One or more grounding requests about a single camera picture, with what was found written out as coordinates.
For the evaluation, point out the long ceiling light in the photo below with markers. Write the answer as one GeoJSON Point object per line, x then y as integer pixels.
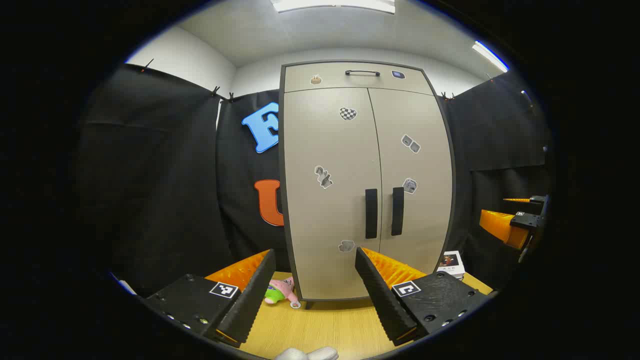
{"type": "Point", "coordinates": [335, 5]}
{"type": "Point", "coordinates": [490, 56]}

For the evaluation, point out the beige door with box stickers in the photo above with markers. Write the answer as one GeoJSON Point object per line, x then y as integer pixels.
{"type": "Point", "coordinates": [420, 225]}

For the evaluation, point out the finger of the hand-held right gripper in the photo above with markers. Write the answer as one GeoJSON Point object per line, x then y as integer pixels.
{"type": "Point", "coordinates": [500, 227]}
{"type": "Point", "coordinates": [535, 199]}

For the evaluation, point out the beige door with checkered sticker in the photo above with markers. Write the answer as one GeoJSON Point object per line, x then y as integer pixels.
{"type": "Point", "coordinates": [325, 225]}

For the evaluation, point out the beige double-door shoe cabinet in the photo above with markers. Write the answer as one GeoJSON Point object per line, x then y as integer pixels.
{"type": "Point", "coordinates": [330, 75]}

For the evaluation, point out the pink star plush toy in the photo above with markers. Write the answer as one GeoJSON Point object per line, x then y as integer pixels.
{"type": "Point", "coordinates": [280, 290]}

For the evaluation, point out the black backdrop cloth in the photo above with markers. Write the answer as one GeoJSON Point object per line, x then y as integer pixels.
{"type": "Point", "coordinates": [150, 175]}

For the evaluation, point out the white portrait book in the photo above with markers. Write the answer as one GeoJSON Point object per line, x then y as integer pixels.
{"type": "Point", "coordinates": [451, 265]}

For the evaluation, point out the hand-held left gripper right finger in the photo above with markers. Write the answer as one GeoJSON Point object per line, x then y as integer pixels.
{"type": "Point", "coordinates": [380, 300]}

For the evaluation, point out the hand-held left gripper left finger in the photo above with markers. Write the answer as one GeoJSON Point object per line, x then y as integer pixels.
{"type": "Point", "coordinates": [250, 300]}

